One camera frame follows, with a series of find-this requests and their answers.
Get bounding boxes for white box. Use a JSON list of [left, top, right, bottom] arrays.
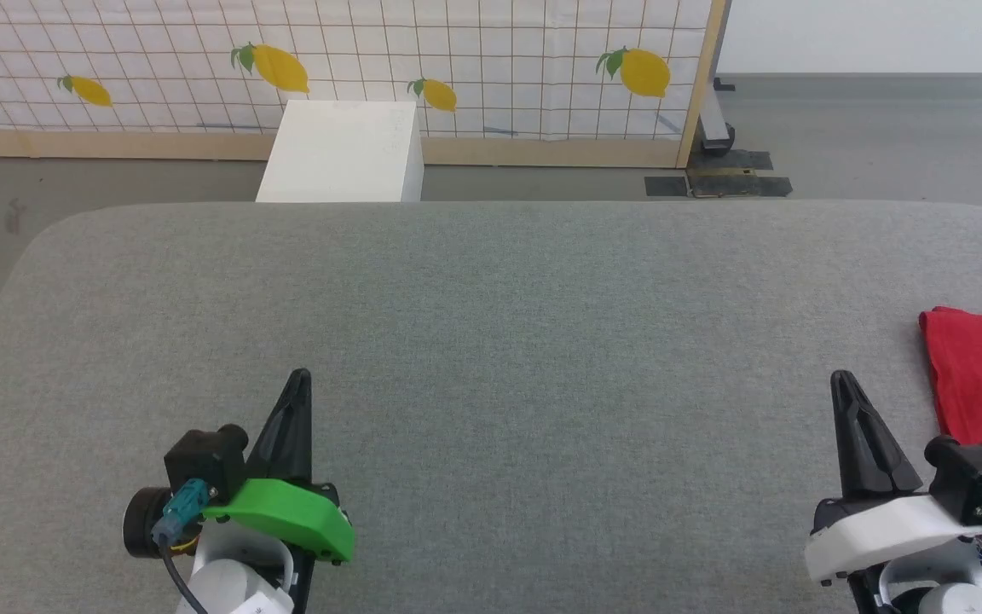
[[255, 100, 425, 204]]

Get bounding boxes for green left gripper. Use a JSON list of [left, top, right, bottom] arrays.
[[122, 368, 356, 566]]

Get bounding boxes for grey metal partition foot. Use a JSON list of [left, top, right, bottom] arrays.
[[694, 77, 737, 157]]

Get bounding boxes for grey fabric sofa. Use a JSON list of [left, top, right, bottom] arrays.
[[0, 200, 982, 614]]

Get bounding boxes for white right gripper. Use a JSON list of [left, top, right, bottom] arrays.
[[803, 369, 982, 587]]

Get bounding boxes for lemon print grid panel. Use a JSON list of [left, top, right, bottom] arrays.
[[0, 0, 729, 170], [0, 0, 712, 142]]

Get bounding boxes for left teal plug black cable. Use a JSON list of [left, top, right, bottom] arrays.
[[152, 478, 212, 614]]

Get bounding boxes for black floor tape patch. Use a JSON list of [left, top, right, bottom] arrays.
[[644, 150, 794, 199]]

